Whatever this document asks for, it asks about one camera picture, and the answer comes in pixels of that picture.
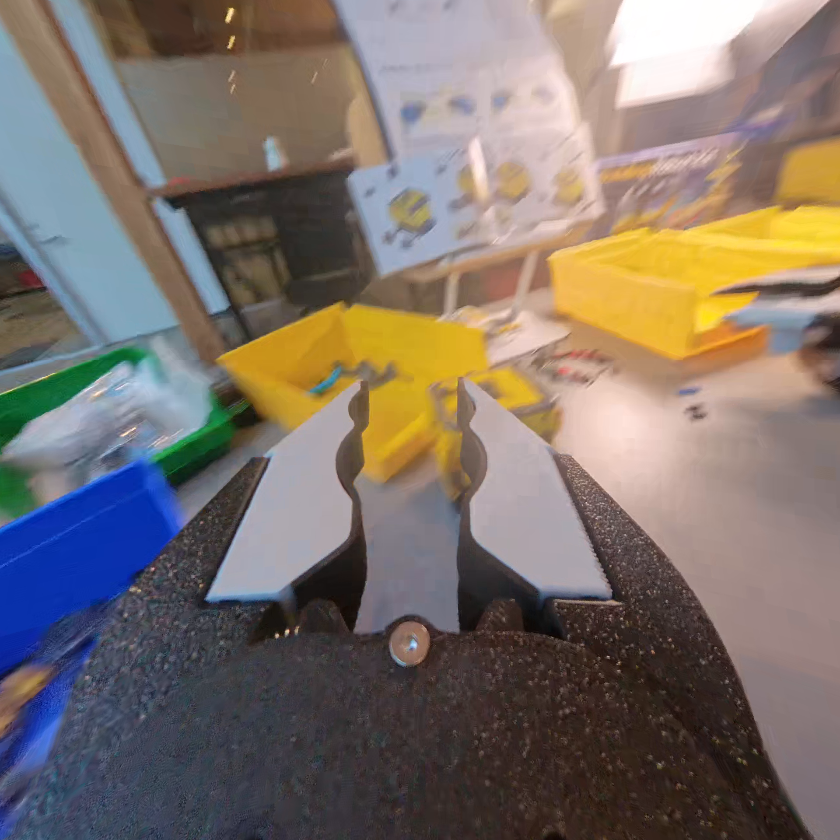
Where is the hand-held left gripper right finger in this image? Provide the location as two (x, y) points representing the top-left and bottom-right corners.
(456, 378), (615, 624)

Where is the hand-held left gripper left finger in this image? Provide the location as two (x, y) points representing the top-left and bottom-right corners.
(208, 381), (371, 624)

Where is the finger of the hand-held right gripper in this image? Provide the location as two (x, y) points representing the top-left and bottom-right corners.
(726, 296), (840, 358)
(716, 266), (840, 300)

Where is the yellow toy brick vehicle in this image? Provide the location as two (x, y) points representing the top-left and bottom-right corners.
(434, 365), (565, 502)

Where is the grey desk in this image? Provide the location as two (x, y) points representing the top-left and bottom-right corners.
(171, 289), (840, 840)

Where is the green plastic bin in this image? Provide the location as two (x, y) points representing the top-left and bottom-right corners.
(0, 344), (248, 519)

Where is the dark printed cardboard box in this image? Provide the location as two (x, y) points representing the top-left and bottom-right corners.
(595, 132), (752, 240)

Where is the pile of small brick pieces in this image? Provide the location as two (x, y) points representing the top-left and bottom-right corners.
(536, 346), (620, 391)

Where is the blue plastic bin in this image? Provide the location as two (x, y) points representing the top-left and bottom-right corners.
(0, 460), (185, 673)

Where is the dark wooden cabinet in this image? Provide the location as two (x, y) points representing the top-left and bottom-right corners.
(155, 161), (378, 345)

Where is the open instruction booklet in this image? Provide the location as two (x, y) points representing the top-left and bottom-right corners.
(346, 125), (607, 279)

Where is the wooden post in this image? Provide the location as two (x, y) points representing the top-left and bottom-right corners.
(0, 0), (227, 368)

